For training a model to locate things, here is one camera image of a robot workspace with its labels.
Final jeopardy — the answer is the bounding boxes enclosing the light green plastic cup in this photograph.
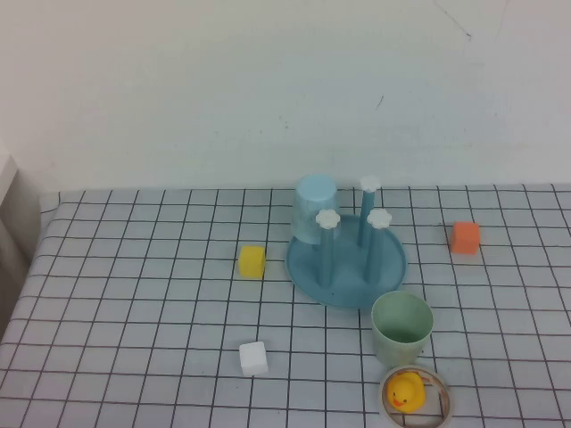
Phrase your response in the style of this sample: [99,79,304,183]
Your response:
[371,291,434,367]

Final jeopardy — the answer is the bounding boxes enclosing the light blue plastic cup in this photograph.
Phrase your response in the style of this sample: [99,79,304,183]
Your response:
[290,174,339,245]

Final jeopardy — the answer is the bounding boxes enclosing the blue cup stand with pegs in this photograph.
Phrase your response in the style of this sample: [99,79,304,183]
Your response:
[285,176,409,309]

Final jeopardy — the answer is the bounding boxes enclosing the yellow cube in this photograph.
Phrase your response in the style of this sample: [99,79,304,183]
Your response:
[237,244,268,280]

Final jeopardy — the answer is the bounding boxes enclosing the white cube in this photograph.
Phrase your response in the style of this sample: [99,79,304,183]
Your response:
[238,341,270,377]

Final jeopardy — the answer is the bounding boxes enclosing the orange cube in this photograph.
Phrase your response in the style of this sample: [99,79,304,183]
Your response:
[449,221,482,255]

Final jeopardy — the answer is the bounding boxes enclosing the yellow rubber duck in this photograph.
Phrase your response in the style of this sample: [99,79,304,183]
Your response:
[385,372,426,414]

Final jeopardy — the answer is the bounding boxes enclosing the white tape roll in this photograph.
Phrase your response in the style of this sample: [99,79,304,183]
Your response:
[378,364,457,428]

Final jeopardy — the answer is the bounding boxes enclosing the white box beside table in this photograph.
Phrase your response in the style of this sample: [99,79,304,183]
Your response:
[0,151,44,344]

